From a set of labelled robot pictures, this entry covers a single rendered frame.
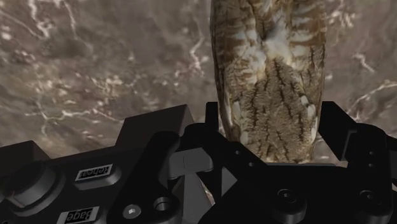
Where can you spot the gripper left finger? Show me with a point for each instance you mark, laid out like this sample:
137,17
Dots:
155,173

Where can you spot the black toaster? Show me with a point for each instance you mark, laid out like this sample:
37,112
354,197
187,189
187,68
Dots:
46,173

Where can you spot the brown owl figure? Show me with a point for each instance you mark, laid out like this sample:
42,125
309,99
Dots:
273,93

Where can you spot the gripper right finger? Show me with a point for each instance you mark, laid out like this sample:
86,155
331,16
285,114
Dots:
369,173

